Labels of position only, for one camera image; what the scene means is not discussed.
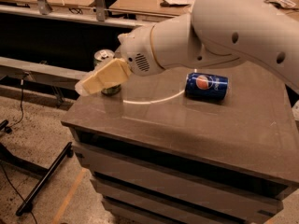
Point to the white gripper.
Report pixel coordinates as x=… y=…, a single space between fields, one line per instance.
x=137 y=51

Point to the green soda can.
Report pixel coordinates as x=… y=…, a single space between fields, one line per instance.
x=99 y=57

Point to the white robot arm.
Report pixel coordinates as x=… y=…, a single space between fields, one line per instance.
x=215 y=34

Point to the blue Pepsi can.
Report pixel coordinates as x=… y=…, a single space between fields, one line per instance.
x=201 y=85

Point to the grey drawer cabinet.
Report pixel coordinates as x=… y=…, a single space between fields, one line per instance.
x=158 y=156

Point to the black metal stand leg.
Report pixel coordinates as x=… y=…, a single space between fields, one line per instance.
x=27 y=204

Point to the metal bracket post middle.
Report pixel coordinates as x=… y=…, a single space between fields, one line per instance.
x=100 y=7

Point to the metal bracket post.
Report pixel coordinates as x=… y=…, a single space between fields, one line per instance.
x=44 y=7
x=100 y=7

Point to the metal bracket post left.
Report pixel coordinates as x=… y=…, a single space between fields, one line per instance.
x=44 y=7

